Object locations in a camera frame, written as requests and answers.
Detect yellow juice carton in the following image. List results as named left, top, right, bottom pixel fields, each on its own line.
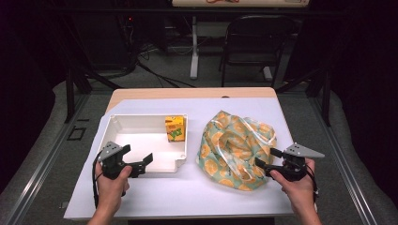
left=164, top=115, right=187, bottom=143

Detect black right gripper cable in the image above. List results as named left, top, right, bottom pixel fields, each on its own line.
left=304, top=162, right=321, bottom=203

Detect white table sheet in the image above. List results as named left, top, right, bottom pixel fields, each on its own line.
left=63, top=97, right=297, bottom=220

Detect lemon print shopping bag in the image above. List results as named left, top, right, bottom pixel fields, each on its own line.
left=195, top=110, right=278, bottom=192

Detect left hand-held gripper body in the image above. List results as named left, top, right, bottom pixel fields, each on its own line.
left=97, top=141, right=147, bottom=181

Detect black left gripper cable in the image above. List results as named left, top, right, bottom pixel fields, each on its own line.
left=91, top=149, right=105, bottom=210

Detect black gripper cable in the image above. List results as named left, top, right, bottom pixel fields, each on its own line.
left=91, top=149, right=105, bottom=210
left=304, top=162, right=321, bottom=203

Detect aluminium floor rail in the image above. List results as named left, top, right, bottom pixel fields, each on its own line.
left=4, top=93, right=92, bottom=225
left=307, top=92, right=378, bottom=225

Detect wooden table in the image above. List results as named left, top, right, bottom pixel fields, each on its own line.
left=105, top=86, right=278, bottom=114

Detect white plastic tray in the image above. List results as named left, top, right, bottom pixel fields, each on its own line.
left=99, top=112, right=190, bottom=174

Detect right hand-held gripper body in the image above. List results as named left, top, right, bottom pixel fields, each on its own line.
left=265, top=142, right=326, bottom=183

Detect black floor cables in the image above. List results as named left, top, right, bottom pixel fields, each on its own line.
left=125, top=18, right=197, bottom=89

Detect black folding chair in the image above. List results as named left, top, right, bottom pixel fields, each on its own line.
left=218, top=14, right=298, bottom=89

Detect black metal stand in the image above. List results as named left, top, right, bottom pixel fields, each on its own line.
left=61, top=15, right=124, bottom=124
left=275, top=67, right=333, bottom=128

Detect white desk leg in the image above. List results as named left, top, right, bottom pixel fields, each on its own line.
left=189, top=15, right=201, bottom=81

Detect person's left hand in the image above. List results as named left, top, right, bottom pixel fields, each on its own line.
left=95, top=161, right=133, bottom=218

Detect person's right hand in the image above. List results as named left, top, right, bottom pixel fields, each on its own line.
left=268, top=157, right=317, bottom=218

